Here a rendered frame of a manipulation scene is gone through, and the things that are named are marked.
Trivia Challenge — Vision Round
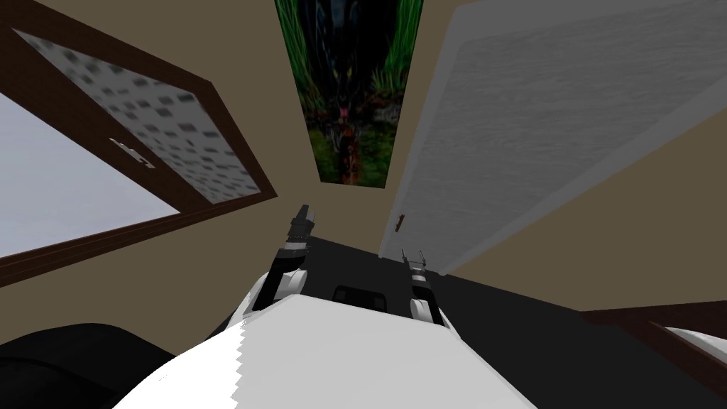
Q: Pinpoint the grey door leaf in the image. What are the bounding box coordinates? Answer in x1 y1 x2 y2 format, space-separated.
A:
377 0 727 277

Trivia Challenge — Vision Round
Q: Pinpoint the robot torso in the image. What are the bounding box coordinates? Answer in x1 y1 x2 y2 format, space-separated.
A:
112 283 538 409

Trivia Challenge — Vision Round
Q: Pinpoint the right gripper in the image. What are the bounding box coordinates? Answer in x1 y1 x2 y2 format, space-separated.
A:
401 249 427 278

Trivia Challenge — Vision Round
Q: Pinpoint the green plant wall picture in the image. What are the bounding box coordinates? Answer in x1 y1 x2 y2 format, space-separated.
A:
274 0 425 189

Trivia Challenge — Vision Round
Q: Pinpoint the white window latch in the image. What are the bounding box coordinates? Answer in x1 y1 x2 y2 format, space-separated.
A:
109 137 157 170

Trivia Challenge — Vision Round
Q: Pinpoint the brown framed window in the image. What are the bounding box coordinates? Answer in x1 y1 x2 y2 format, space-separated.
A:
0 0 279 288

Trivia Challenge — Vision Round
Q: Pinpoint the dark brown wooden furniture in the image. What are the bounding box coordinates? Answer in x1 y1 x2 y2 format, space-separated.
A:
578 300 727 401

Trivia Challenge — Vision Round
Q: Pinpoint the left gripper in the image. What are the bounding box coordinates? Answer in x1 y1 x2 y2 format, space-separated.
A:
288 204 317 245

